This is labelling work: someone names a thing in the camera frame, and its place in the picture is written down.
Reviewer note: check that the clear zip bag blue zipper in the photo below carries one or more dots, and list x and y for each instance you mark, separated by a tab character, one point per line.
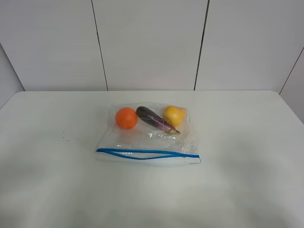
144	144

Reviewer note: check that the orange fruit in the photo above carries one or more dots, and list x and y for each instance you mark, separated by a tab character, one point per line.
126	118

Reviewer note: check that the purple eggplant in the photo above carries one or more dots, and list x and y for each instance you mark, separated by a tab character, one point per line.
151	118

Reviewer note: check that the yellow pear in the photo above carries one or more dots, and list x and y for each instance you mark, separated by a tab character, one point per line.
174	115

